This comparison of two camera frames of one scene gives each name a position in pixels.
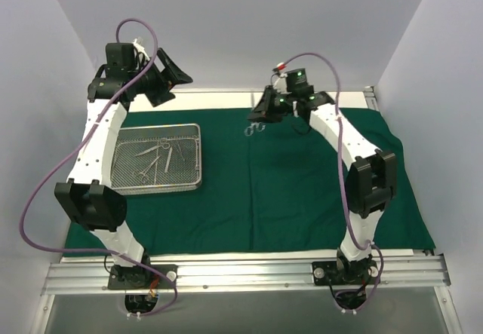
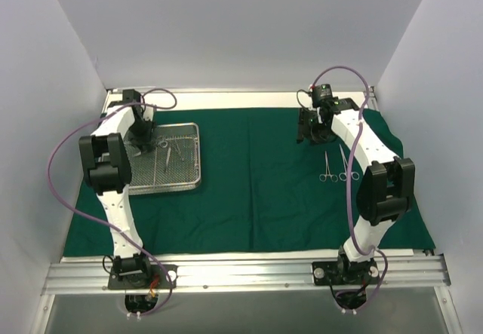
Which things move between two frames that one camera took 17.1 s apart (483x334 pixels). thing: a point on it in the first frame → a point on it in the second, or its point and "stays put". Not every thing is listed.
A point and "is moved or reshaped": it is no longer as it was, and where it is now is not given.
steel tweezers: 179,150 stays put
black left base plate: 140,277 stays put
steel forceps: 143,173 → 322,178
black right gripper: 270,104 → 306,127
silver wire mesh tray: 156,157 stays put
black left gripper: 161,83 → 141,138
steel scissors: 253,128 is moved or reshaped
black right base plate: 354,272 stays put
